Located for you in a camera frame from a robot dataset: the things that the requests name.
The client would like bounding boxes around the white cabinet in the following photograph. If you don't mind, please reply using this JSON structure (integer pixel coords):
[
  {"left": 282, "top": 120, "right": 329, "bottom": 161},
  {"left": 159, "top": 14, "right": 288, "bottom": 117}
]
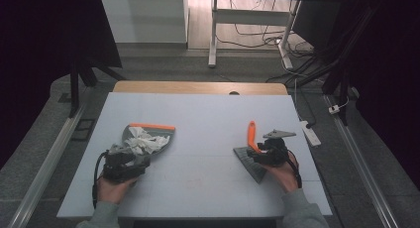
[{"left": 99, "top": 0, "right": 190, "bottom": 45}]

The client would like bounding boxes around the light blue table board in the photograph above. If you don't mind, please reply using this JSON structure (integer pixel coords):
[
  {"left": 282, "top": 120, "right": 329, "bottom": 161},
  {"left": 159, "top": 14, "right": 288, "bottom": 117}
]
[{"left": 56, "top": 91, "right": 333, "bottom": 220}]

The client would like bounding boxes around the aluminium rail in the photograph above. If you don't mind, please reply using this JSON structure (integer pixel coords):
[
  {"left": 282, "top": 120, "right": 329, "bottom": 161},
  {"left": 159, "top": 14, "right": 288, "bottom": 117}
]
[
  {"left": 6, "top": 102, "right": 88, "bottom": 228},
  {"left": 323, "top": 93, "right": 400, "bottom": 228}
]

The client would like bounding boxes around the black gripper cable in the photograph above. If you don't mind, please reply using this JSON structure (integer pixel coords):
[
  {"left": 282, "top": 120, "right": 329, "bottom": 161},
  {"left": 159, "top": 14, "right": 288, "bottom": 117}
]
[
  {"left": 91, "top": 150, "right": 110, "bottom": 209},
  {"left": 286, "top": 150, "right": 303, "bottom": 189}
]

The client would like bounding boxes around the grey brush with orange handle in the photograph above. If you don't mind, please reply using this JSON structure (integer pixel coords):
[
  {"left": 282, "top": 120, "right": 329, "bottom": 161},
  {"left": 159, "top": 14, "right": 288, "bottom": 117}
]
[{"left": 233, "top": 120, "right": 269, "bottom": 184}]

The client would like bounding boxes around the black floor plate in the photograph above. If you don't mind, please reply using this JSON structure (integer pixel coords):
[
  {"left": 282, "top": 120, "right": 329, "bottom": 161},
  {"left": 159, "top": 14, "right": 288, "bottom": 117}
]
[{"left": 70, "top": 118, "right": 97, "bottom": 143}]

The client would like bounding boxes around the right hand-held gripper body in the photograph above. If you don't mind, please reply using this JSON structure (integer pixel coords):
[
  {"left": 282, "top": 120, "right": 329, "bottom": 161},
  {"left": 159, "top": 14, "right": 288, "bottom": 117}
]
[{"left": 254, "top": 129, "right": 297, "bottom": 168}]

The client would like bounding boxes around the grey dustpan with orange edge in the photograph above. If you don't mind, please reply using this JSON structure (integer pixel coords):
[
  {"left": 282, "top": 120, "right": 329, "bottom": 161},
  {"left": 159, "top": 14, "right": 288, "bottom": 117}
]
[{"left": 121, "top": 122, "right": 176, "bottom": 157}]

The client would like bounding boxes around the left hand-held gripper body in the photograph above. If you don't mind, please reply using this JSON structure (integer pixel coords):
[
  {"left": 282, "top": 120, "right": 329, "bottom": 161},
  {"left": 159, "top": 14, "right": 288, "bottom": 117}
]
[{"left": 102, "top": 143, "right": 152, "bottom": 184}]

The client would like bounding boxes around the wooden table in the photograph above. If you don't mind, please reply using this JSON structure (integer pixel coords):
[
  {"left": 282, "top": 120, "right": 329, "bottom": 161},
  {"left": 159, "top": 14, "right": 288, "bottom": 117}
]
[{"left": 112, "top": 80, "right": 289, "bottom": 96}]

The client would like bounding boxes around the person's right hand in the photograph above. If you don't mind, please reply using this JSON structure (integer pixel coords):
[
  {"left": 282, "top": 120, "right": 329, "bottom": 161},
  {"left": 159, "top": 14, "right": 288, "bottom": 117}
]
[{"left": 263, "top": 153, "right": 300, "bottom": 194}]

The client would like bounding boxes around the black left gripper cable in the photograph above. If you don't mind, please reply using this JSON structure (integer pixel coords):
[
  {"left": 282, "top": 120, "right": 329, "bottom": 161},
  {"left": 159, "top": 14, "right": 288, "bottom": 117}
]
[{"left": 91, "top": 150, "right": 110, "bottom": 209}]

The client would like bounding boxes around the person's left hand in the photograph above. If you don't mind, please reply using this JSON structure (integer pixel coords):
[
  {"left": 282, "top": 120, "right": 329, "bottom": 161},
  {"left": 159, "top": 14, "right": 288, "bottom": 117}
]
[{"left": 96, "top": 175, "right": 139, "bottom": 205}]

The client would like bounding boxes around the pile of white paper scraps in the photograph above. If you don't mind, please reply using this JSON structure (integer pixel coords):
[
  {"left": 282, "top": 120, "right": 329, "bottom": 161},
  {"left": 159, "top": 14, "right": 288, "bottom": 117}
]
[{"left": 124, "top": 126, "right": 171, "bottom": 156}]

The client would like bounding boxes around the tangle of black floor cables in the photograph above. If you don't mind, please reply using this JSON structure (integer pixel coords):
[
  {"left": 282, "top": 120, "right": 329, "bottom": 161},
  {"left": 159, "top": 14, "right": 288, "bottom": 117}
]
[{"left": 216, "top": 0, "right": 318, "bottom": 83}]

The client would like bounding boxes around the white power strip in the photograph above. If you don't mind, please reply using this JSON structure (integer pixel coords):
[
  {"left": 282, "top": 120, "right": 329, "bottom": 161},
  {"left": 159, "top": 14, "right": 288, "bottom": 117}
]
[{"left": 299, "top": 120, "right": 322, "bottom": 147}]

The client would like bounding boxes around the black tripod stand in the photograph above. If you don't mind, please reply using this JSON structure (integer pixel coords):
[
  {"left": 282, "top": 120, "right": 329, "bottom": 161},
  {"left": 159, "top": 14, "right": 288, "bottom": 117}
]
[{"left": 67, "top": 54, "right": 127, "bottom": 119}]

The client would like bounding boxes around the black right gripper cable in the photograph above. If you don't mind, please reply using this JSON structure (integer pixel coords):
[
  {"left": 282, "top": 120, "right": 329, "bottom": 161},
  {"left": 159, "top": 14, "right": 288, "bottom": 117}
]
[{"left": 286, "top": 150, "right": 303, "bottom": 189}]

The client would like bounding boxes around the black metal stand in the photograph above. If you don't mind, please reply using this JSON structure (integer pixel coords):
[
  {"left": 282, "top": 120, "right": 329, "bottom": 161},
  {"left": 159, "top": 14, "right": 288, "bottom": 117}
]
[{"left": 286, "top": 3, "right": 377, "bottom": 127}]

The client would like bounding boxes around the white desk frame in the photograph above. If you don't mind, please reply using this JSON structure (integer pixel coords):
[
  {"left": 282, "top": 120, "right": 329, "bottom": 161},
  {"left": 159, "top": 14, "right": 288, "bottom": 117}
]
[{"left": 207, "top": 0, "right": 302, "bottom": 70}]

